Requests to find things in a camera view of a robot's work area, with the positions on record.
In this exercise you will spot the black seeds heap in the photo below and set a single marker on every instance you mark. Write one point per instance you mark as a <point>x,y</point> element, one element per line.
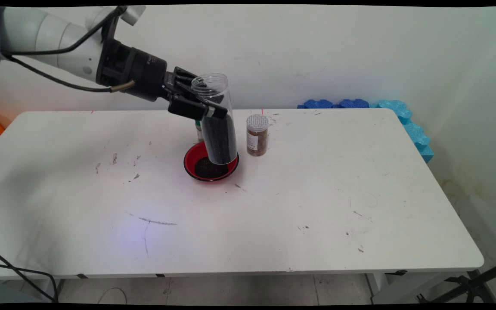
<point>207,168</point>

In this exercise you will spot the small green-capped spice bottle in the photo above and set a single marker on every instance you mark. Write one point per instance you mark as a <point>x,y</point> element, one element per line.
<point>199,134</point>

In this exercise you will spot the black tripod stand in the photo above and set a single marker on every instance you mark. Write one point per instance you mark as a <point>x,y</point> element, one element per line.
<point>472,285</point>

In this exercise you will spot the dark blue foam mat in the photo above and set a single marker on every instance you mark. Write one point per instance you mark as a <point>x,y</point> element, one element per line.
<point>317,104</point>
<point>353,103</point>

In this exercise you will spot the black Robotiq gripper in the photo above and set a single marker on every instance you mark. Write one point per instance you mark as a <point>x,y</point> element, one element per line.
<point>136,71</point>

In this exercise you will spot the red bowl with black rim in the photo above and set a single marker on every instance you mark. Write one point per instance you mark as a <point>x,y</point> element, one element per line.
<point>192,165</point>

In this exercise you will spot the clear jar of black seeds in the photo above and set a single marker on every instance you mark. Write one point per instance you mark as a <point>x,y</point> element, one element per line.
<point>222,142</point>

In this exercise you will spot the white-lidded brown spice jar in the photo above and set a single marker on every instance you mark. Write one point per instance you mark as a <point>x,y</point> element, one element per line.
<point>257,142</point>

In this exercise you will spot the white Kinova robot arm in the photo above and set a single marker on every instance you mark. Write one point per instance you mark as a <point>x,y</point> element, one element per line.
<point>50,34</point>

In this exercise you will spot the light blue foam mat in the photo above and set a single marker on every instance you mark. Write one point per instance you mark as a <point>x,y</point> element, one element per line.
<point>416,137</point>

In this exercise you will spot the white table leg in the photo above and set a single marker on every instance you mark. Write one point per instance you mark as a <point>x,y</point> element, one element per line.
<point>376,284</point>
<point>45,289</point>

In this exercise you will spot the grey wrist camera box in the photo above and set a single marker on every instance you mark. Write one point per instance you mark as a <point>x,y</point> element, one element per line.
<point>134,15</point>

